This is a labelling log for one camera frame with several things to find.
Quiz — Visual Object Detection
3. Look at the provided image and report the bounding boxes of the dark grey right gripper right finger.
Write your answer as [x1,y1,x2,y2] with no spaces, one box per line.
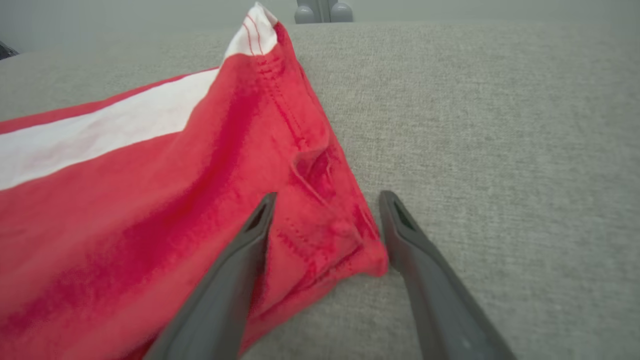
[378,190,517,360]

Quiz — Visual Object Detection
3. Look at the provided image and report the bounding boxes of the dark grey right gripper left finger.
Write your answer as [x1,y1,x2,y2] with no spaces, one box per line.
[144,192,278,360]

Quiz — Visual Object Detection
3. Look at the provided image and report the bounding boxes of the red and white basketball jersey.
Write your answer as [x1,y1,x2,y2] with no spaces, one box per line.
[0,1,390,360]

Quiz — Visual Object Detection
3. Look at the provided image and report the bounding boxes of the grey fabric sofa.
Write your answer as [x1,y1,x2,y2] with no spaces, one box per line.
[0,20,640,360]

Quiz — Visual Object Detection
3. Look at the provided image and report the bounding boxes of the grey rounded fixture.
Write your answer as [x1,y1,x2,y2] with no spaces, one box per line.
[294,0,354,25]

